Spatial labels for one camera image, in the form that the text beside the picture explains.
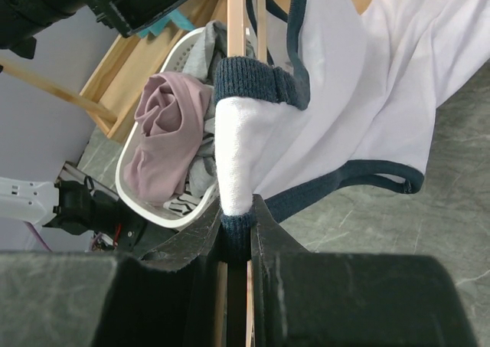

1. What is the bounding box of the black white striped tank top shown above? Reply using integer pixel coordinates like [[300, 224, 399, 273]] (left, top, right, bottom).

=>
[[163, 180, 203, 217]]

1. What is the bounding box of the mauve tank top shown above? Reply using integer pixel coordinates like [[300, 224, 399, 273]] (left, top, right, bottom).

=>
[[123, 72, 212, 205]]

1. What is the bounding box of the white perforated plastic basket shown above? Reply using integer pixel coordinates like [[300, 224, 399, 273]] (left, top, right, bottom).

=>
[[116, 27, 218, 230]]

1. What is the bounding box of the grey tank top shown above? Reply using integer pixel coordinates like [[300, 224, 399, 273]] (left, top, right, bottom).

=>
[[184, 21, 227, 198]]

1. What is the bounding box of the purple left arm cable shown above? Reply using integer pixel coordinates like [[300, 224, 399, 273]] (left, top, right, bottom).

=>
[[24, 222, 53, 252]]

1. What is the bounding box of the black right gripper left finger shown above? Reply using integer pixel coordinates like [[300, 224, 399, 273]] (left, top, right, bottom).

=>
[[1, 205, 223, 346]]

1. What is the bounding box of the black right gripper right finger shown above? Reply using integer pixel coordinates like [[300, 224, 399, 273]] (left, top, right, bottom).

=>
[[251, 195, 477, 346]]

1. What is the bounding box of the white navy trimmed tank top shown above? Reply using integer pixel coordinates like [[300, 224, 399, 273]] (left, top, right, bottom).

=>
[[214, 0, 489, 264]]

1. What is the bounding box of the wooden left clothes rack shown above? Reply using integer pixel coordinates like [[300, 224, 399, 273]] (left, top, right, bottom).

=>
[[1, 0, 221, 142]]

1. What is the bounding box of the beige wooden hanger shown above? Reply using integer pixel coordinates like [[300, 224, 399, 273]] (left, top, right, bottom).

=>
[[224, 0, 254, 346]]

